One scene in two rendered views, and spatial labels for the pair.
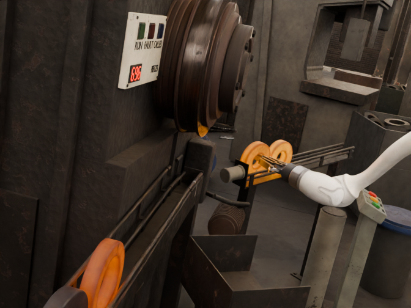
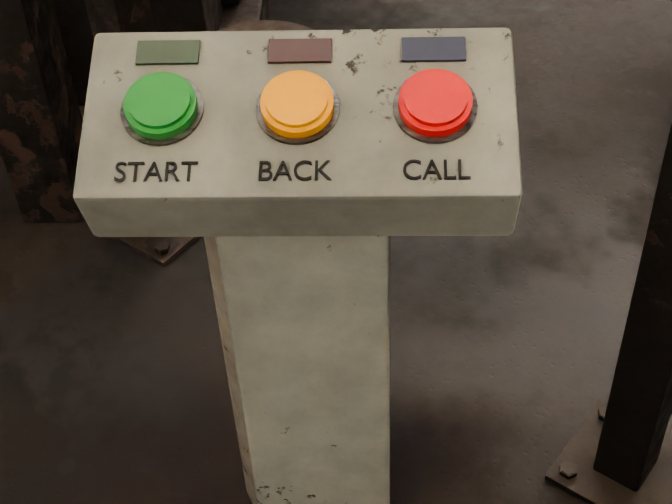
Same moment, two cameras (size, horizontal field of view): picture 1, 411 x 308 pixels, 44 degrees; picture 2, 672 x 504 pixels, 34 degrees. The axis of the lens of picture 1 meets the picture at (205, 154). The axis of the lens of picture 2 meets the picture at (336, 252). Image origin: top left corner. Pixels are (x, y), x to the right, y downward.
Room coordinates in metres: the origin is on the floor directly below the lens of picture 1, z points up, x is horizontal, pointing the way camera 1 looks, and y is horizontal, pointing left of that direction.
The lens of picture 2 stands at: (2.19, -1.27, 0.96)
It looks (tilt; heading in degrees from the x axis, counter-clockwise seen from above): 45 degrees down; 85
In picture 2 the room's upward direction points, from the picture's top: 3 degrees counter-clockwise
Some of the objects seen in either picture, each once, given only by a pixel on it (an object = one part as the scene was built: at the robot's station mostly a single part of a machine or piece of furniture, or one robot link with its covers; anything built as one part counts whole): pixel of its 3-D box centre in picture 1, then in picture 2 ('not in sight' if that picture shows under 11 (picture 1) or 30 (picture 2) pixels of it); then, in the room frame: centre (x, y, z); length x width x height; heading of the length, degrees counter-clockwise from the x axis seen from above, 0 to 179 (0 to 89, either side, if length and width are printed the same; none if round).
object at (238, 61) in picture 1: (238, 69); not in sight; (1.65, -0.05, 1.11); 0.28 x 0.06 x 0.28; 171
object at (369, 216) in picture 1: (356, 257); (321, 426); (2.22, -0.79, 0.31); 0.24 x 0.16 x 0.62; 171
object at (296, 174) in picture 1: (299, 178); not in sight; (1.91, -0.38, 0.73); 0.09 x 0.06 x 0.09; 136
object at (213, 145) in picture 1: (196, 170); not in sight; (1.90, 0.02, 0.68); 0.11 x 0.08 x 0.24; 81
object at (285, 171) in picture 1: (285, 170); not in sight; (1.96, -0.33, 0.73); 0.09 x 0.08 x 0.07; 46
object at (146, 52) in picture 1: (144, 49); not in sight; (1.35, 0.21, 1.15); 0.26 x 0.02 x 0.18; 171
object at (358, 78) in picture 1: (350, 107); not in sight; (6.46, -1.67, 0.45); 0.59 x 0.59 x 0.89
